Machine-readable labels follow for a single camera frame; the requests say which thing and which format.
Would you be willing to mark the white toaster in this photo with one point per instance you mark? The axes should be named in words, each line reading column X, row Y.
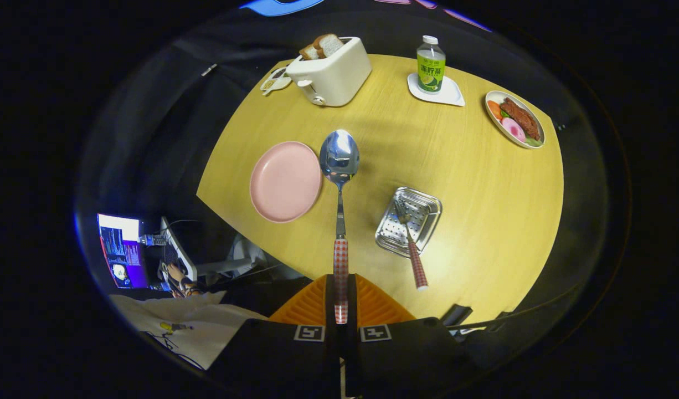
column 339, row 77

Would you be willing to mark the white coaster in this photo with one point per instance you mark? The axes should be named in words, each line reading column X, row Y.
column 450, row 98

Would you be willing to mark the white food plate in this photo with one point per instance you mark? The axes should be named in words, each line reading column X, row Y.
column 497, row 122

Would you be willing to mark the brown meat piece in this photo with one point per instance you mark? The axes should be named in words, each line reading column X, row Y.
column 521, row 117

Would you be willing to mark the person's white shirt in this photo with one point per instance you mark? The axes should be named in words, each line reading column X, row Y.
column 206, row 332

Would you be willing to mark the small toast bread slice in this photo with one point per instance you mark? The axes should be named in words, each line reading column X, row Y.
column 309, row 52

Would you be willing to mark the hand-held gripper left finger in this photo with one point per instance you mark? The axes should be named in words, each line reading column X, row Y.
column 330, row 299

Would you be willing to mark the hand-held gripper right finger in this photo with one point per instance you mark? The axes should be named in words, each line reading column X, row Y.
column 353, row 299

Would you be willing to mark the pink plate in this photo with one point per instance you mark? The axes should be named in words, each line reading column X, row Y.
column 284, row 183

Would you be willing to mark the large toast bread slice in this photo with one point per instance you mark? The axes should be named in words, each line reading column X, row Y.
column 329, row 45

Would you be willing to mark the lit computer monitor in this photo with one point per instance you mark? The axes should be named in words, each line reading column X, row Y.
column 121, row 249

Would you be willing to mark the green leaf garnish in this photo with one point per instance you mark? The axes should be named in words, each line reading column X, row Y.
column 533, row 142

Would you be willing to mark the silver laptop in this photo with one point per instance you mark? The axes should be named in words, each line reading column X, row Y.
column 179, row 249

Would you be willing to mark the silver spring clip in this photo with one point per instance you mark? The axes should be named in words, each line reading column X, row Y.
column 209, row 69

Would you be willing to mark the white divided condiment dish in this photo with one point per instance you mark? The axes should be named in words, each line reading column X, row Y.
column 273, row 83

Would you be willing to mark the pink round food slice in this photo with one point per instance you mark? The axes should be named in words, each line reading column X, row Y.
column 513, row 129

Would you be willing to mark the orange carrot piece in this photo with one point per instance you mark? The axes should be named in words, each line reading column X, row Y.
column 494, row 109

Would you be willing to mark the small yellow object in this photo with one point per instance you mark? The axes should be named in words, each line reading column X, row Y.
column 170, row 326

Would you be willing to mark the perforated metal tray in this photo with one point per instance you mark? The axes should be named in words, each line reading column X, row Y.
column 425, row 210

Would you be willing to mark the green label drink bottle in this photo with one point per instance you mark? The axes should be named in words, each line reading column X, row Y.
column 431, row 72

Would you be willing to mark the white grey equipment stand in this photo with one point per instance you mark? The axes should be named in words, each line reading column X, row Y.
column 234, row 260

